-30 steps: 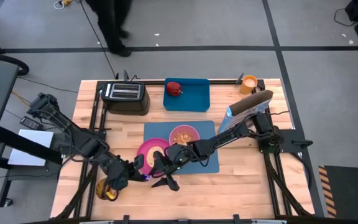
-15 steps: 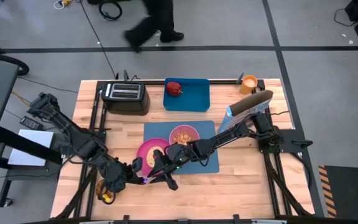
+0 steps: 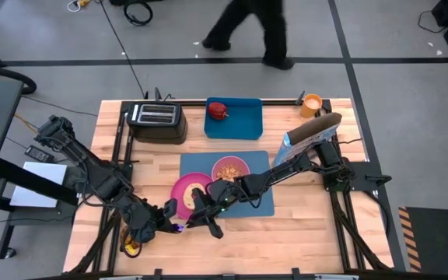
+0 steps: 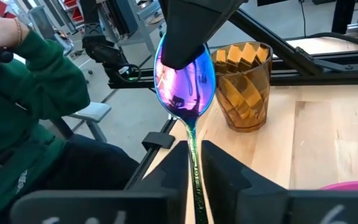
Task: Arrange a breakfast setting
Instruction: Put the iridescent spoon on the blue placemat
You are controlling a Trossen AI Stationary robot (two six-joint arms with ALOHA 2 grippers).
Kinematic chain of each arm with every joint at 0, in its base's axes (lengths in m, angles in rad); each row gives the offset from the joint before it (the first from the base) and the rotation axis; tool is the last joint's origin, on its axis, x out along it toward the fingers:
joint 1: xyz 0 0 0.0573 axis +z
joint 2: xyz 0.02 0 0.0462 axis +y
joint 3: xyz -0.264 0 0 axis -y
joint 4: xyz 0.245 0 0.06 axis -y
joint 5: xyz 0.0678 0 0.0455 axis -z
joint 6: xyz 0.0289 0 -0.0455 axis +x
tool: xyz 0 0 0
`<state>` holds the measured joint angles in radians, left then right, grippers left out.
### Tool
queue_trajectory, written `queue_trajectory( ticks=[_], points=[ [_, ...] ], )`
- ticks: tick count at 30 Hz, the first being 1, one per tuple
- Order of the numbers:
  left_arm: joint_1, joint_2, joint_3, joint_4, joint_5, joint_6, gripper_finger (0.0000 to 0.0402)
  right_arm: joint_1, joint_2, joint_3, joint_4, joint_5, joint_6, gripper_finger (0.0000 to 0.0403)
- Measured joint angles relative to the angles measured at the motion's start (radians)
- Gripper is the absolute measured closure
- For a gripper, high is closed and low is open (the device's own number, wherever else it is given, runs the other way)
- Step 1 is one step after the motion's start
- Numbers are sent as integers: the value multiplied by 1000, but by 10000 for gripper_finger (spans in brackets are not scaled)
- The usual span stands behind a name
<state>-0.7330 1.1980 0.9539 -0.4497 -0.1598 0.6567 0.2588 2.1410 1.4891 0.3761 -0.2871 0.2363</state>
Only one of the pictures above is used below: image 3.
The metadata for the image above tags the black hazard striped mat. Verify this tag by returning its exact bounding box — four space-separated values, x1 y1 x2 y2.
397 206 448 275

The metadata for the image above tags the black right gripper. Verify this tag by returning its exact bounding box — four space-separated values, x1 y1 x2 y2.
187 188 229 240

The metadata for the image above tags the red apple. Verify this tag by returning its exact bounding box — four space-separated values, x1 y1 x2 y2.
207 101 229 121

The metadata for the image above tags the blue placemat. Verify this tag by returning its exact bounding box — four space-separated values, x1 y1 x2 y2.
180 150 275 219

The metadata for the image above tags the black aluminium table frame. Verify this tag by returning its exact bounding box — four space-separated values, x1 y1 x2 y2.
68 99 394 280

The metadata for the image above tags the magenta plate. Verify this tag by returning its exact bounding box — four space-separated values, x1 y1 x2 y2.
170 172 214 221

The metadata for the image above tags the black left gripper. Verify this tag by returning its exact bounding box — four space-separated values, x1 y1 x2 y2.
144 198 180 240

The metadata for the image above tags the long black floor cable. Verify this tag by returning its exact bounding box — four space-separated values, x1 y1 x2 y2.
98 0 148 99

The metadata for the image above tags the orange cup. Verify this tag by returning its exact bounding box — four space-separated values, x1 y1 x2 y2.
300 93 324 119

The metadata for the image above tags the black power adapter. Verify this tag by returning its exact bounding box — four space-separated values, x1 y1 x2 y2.
24 145 55 163

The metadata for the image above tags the blue plastic tray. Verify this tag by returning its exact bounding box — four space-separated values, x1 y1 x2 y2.
203 96 264 141

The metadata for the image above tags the blue cinnamon squares cereal box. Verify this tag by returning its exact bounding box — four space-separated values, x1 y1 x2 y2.
273 112 343 167

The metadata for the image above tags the cereal squares heap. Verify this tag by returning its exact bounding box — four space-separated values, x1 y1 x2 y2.
215 163 246 183

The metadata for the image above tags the light pink bowl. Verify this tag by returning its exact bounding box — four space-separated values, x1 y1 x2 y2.
211 156 251 184

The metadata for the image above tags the bagel half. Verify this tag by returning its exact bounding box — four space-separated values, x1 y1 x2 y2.
182 182 208 211

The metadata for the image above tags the person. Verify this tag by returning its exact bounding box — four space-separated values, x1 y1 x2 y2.
201 0 296 71

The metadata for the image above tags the white flat box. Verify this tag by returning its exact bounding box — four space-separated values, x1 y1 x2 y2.
9 161 68 208

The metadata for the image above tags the yellow floor cable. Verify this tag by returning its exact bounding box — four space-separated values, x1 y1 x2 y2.
13 113 40 135

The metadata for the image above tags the coiled black cable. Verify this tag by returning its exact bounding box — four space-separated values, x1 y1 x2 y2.
124 0 154 26

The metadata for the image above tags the black toaster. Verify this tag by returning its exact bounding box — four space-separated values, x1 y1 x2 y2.
125 101 189 145

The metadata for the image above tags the white cable with yellow plug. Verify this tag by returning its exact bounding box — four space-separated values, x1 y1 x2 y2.
67 0 93 12

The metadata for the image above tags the thick black hose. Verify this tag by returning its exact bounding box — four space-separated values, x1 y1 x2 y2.
0 64 37 95

